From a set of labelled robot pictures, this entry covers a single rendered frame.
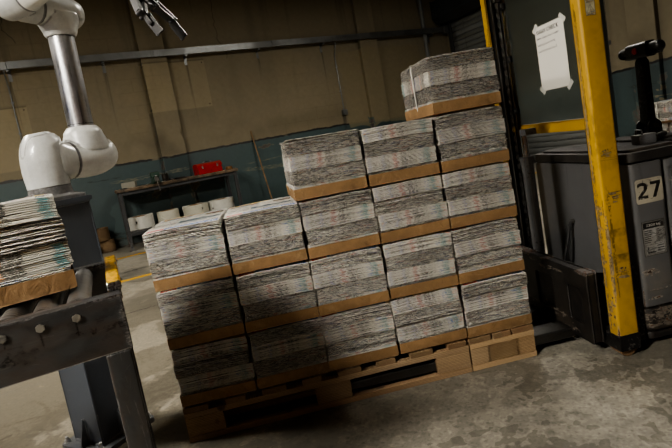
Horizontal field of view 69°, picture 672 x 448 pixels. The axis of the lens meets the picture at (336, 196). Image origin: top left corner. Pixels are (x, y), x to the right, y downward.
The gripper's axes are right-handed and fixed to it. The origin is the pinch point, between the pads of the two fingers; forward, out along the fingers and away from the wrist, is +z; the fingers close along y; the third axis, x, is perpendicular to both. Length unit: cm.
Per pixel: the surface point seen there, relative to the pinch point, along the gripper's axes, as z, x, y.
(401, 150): 78, -28, 42
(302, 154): 56, -1, 25
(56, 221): 42, 26, -62
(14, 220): 36, 32, -65
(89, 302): 63, 22, -72
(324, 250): 90, 17, 24
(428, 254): 117, -10, 42
